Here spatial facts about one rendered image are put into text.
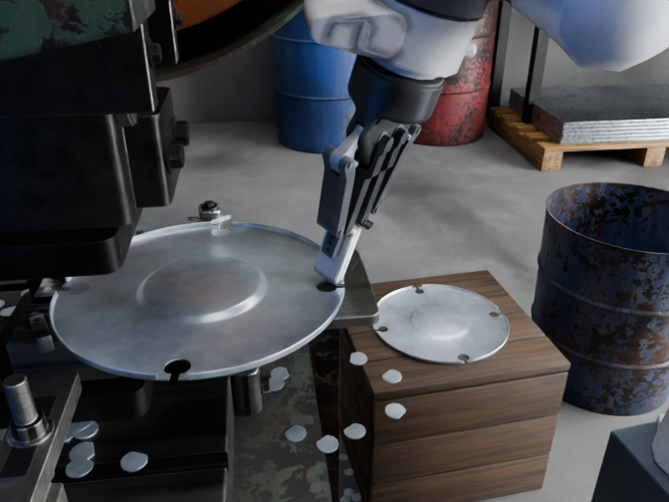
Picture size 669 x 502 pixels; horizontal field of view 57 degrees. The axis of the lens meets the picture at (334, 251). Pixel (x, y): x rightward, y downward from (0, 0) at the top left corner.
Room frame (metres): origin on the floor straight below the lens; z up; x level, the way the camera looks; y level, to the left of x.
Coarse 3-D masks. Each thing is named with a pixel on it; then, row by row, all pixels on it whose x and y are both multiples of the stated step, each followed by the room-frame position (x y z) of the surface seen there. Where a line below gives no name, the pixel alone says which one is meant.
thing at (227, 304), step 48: (144, 240) 0.64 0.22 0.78; (192, 240) 0.64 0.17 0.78; (240, 240) 0.64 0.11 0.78; (288, 240) 0.64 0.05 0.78; (96, 288) 0.54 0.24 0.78; (144, 288) 0.53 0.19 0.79; (192, 288) 0.53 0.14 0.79; (240, 288) 0.53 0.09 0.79; (288, 288) 0.54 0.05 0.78; (336, 288) 0.54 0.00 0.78; (96, 336) 0.46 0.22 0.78; (144, 336) 0.46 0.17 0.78; (192, 336) 0.46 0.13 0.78; (240, 336) 0.46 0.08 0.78; (288, 336) 0.46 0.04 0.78
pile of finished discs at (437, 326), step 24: (408, 288) 1.23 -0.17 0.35; (432, 288) 1.24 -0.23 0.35; (456, 288) 1.23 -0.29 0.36; (384, 312) 1.14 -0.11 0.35; (408, 312) 1.14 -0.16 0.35; (432, 312) 1.13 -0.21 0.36; (456, 312) 1.13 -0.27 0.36; (480, 312) 1.14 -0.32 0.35; (384, 336) 1.05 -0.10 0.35; (408, 336) 1.05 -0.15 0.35; (432, 336) 1.04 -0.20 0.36; (456, 336) 1.04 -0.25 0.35; (480, 336) 1.05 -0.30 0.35; (504, 336) 1.05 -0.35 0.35; (432, 360) 0.96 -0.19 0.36; (456, 360) 0.97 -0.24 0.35
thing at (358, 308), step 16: (352, 256) 0.61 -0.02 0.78; (352, 272) 0.57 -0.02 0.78; (320, 288) 0.54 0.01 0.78; (352, 288) 0.54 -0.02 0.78; (368, 288) 0.54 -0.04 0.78; (352, 304) 0.51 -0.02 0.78; (368, 304) 0.51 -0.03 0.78; (336, 320) 0.49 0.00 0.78; (352, 320) 0.49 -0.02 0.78; (368, 320) 0.49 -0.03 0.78; (256, 368) 0.50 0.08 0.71; (240, 384) 0.49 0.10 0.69; (256, 384) 0.50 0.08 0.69; (240, 400) 0.49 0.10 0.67; (256, 400) 0.50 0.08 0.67
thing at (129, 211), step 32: (160, 96) 0.55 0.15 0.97; (0, 128) 0.45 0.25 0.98; (32, 128) 0.45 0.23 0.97; (64, 128) 0.45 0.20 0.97; (96, 128) 0.46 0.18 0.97; (128, 128) 0.48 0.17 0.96; (160, 128) 0.49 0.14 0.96; (0, 160) 0.45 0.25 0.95; (32, 160) 0.45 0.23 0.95; (64, 160) 0.45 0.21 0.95; (96, 160) 0.46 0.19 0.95; (128, 160) 0.48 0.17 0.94; (160, 160) 0.49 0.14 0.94; (0, 192) 0.45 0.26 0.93; (32, 192) 0.45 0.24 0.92; (64, 192) 0.45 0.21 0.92; (96, 192) 0.46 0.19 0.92; (128, 192) 0.47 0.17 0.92; (160, 192) 0.49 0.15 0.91; (0, 224) 0.45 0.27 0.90; (32, 224) 0.45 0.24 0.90; (64, 224) 0.45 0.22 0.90; (96, 224) 0.46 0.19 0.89; (128, 224) 0.46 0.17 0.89
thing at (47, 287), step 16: (48, 288) 0.54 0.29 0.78; (64, 288) 0.54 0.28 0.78; (32, 304) 0.51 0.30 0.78; (48, 304) 0.51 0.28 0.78; (48, 320) 0.48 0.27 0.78; (16, 336) 0.46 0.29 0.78; (32, 336) 0.46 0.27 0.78; (16, 352) 0.44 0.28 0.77; (32, 352) 0.45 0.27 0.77; (48, 352) 0.45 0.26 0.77; (64, 352) 0.45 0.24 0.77; (16, 368) 0.44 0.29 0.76; (32, 368) 0.45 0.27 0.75; (48, 368) 0.45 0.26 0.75; (64, 368) 0.45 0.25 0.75; (80, 368) 0.45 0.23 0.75
